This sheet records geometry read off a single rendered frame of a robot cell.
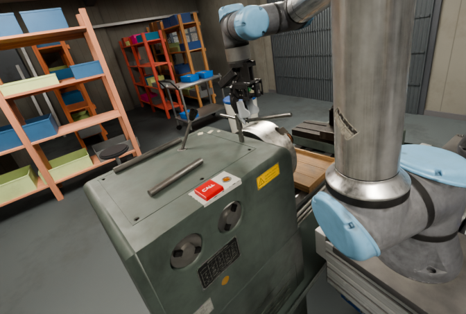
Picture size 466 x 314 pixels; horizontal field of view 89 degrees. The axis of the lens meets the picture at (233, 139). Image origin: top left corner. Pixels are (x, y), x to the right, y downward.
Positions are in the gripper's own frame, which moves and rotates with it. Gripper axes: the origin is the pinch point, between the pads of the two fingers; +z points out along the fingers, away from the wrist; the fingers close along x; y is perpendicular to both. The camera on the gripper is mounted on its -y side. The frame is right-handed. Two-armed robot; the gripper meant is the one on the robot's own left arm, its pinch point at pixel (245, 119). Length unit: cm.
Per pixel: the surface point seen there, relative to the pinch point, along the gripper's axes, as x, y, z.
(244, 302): -26, 14, 56
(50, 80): -25, -311, -14
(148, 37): 184, -469, -48
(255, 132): 11.9, -8.1, 11.7
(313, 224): 39, 0, 81
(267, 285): -15, 14, 60
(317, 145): 67, -12, 45
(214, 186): -24.9, 11.3, 8.3
